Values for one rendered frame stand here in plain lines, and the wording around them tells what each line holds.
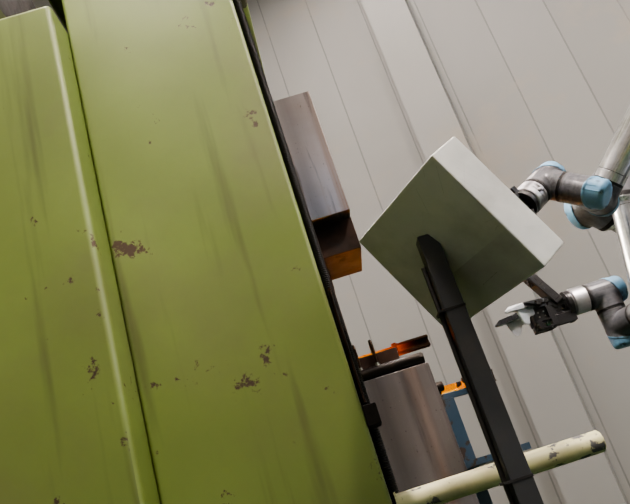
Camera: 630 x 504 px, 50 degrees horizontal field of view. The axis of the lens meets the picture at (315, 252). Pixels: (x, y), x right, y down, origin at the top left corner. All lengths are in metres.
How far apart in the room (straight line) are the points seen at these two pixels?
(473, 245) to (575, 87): 3.73
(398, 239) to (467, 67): 3.86
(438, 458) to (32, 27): 1.43
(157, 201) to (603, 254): 3.43
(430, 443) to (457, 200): 0.67
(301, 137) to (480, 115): 3.17
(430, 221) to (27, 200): 0.88
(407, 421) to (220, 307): 0.54
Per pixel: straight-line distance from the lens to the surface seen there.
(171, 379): 1.49
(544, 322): 1.95
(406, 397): 1.71
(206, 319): 1.50
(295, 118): 1.98
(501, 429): 1.28
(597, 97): 4.94
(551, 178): 1.74
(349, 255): 1.88
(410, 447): 1.70
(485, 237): 1.28
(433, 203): 1.30
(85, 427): 1.42
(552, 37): 5.18
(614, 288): 2.01
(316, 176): 1.89
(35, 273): 1.55
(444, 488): 1.47
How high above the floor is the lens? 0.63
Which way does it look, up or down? 21 degrees up
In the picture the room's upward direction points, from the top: 18 degrees counter-clockwise
